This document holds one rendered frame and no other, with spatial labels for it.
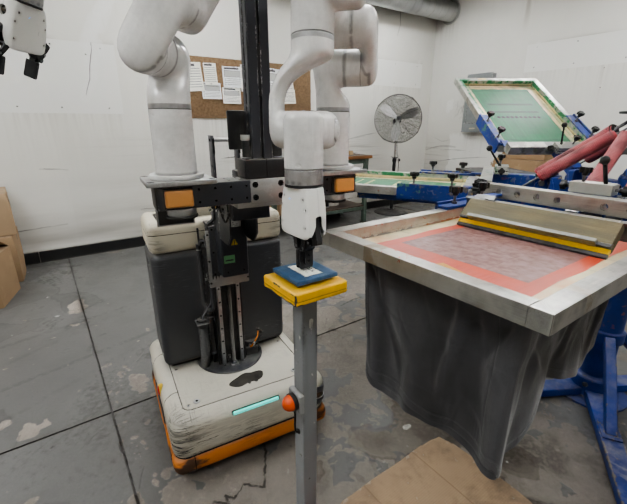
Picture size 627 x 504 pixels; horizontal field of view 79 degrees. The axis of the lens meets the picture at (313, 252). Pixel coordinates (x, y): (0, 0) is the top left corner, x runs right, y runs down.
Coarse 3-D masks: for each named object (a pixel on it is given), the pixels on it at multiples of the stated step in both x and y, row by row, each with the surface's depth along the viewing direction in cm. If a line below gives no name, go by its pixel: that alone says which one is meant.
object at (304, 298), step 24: (288, 288) 75; (312, 288) 75; (336, 288) 78; (312, 312) 82; (312, 336) 84; (312, 360) 86; (312, 384) 88; (312, 408) 90; (312, 432) 92; (312, 456) 95; (312, 480) 97
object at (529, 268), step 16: (480, 256) 93; (496, 256) 93; (512, 256) 93; (528, 256) 93; (544, 256) 93; (560, 256) 93; (576, 256) 93; (464, 272) 83; (480, 272) 83; (496, 272) 83; (512, 272) 83; (528, 272) 83; (544, 272) 83; (560, 272) 83; (576, 272) 83; (512, 288) 75; (528, 288) 75; (544, 288) 75
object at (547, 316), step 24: (408, 216) 117; (432, 216) 122; (456, 216) 130; (336, 240) 98; (360, 240) 93; (384, 264) 85; (408, 264) 79; (432, 264) 77; (624, 264) 77; (432, 288) 75; (456, 288) 70; (480, 288) 66; (504, 288) 66; (576, 288) 66; (600, 288) 66; (624, 288) 75; (504, 312) 63; (528, 312) 60; (552, 312) 58; (576, 312) 62
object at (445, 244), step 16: (400, 240) 105; (416, 240) 105; (432, 240) 105; (448, 240) 105; (464, 240) 105; (480, 240) 105; (496, 240) 105; (512, 240) 105; (416, 256) 93; (432, 256) 93; (448, 256) 93; (464, 256) 93
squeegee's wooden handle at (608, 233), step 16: (464, 208) 121; (480, 208) 118; (496, 208) 114; (512, 208) 111; (528, 208) 108; (528, 224) 105; (544, 224) 102; (560, 224) 100; (576, 224) 97; (592, 224) 95; (608, 224) 93; (608, 240) 91
